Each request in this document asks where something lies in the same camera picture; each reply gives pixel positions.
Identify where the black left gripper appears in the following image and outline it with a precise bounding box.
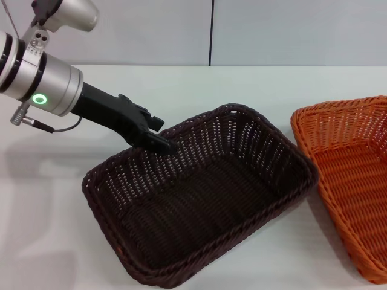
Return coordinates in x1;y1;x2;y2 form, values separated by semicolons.
71;82;178;156

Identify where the left arm connector cable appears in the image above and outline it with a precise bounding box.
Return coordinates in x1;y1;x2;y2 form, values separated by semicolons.
10;102;83;134

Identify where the orange wicker basket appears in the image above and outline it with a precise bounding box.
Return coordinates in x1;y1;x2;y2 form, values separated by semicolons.
290;95;387;285

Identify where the thin grey cable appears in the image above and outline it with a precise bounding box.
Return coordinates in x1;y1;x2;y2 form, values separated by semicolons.
1;1;21;40

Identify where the dark brown wicker basket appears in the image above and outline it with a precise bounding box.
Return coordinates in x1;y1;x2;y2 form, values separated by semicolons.
81;102;320;288

